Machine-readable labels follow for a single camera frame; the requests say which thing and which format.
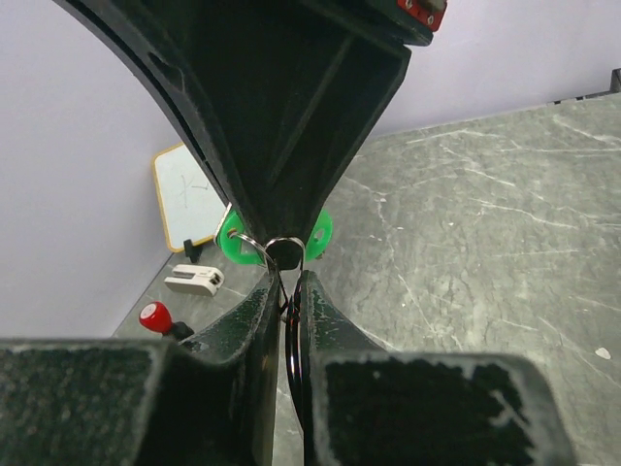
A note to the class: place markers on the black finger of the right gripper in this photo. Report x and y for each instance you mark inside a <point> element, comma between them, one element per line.
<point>273,98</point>

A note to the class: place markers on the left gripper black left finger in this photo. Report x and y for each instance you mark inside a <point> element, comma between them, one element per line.
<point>209,400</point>

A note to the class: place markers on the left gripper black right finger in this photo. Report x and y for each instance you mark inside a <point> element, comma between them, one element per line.
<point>364,405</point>

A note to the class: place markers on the large silver keyring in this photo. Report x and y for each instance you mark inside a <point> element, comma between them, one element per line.
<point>291,310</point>

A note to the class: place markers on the green tagged key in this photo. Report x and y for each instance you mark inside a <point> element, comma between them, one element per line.
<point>238,247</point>

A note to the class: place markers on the red black stamp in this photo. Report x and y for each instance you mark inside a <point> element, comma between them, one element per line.
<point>156,318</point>

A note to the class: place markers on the small whiteboard yellow frame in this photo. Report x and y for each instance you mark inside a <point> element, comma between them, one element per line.
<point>189,206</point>

